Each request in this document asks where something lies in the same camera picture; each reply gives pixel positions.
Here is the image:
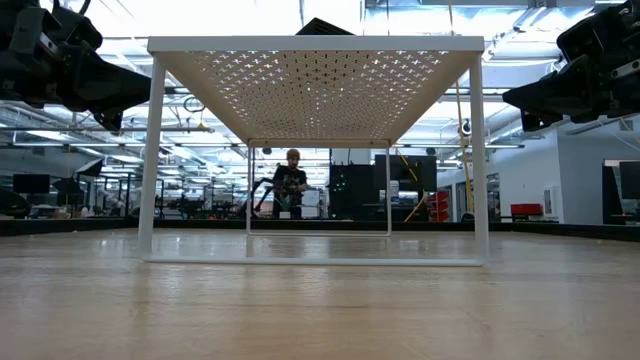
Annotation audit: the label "black monitor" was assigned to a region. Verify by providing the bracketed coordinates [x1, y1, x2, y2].
[12, 173, 52, 195]

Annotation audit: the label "white perforated metal shelf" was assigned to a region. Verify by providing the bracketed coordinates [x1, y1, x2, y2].
[137, 34, 490, 268]

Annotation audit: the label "red box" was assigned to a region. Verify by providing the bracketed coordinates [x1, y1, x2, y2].
[510, 202, 545, 218]

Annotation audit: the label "black hanging cable loop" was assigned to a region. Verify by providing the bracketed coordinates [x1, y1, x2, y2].
[182, 95, 208, 114]

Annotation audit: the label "person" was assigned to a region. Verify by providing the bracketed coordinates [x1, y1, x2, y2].
[271, 148, 309, 220]

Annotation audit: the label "black wall panel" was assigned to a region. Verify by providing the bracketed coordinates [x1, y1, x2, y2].
[373, 153, 439, 193]

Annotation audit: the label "black studio light hood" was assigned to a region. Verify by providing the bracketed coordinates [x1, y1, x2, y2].
[73, 158, 105, 178]

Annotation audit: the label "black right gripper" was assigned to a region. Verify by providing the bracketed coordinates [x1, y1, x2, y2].
[501, 0, 640, 133]

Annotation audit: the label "red storage bins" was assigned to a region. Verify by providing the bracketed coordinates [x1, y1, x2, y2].
[427, 189, 451, 224]

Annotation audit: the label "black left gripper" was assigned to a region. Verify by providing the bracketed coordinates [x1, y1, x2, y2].
[0, 0, 153, 132]

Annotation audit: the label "white wall poster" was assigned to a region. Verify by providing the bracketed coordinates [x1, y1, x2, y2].
[543, 185, 558, 217]

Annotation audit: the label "black aluminium extrusion frame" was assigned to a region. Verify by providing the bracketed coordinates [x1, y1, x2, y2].
[0, 215, 640, 244]

